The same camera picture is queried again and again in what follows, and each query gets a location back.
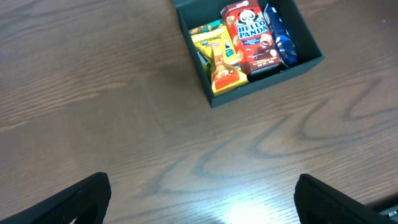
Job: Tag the green Pretz snack box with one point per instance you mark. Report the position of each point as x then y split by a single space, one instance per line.
205 56

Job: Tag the long yellow orange snack packet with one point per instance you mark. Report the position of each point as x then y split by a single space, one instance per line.
224 77

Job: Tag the black gift box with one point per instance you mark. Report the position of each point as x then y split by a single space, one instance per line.
193 13

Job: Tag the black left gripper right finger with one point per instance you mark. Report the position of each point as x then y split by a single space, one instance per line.
318 203

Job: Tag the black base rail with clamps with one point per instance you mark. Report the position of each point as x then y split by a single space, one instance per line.
386 207

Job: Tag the blue Dairy Milk chocolate bar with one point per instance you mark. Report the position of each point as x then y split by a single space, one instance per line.
282 39

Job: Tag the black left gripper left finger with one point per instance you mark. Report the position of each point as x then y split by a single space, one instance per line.
84 202

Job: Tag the red Hello Panda box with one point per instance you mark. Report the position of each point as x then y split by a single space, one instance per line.
251 37

